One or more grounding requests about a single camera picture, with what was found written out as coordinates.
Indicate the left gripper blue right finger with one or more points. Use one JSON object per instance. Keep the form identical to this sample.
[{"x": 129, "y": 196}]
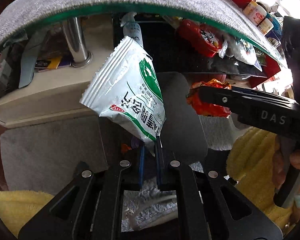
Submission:
[{"x": 159, "y": 162}]

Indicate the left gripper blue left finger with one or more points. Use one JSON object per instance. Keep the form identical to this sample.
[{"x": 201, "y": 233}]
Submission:
[{"x": 141, "y": 165}]

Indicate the white green medicine packet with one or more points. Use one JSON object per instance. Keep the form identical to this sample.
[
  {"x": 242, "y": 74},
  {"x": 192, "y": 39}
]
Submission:
[{"x": 126, "y": 91}]

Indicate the person's right hand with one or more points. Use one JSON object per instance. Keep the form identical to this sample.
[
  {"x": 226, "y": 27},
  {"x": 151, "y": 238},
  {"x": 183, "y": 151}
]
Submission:
[{"x": 279, "y": 175}]

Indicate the yellow fluffy towel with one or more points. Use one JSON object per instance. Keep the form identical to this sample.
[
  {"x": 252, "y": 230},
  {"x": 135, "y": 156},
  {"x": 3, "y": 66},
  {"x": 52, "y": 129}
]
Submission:
[{"x": 250, "y": 164}]

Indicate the red tin under table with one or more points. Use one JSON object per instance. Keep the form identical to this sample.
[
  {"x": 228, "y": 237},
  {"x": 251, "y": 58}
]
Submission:
[{"x": 203, "y": 38}]

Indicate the white yogurt bottle pack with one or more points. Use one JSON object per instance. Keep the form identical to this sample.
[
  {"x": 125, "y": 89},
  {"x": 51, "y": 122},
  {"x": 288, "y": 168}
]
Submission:
[{"x": 258, "y": 16}]

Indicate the chrome table leg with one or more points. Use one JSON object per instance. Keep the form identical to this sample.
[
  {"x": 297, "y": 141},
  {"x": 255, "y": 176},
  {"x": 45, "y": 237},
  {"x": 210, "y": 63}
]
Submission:
[{"x": 73, "y": 33}]

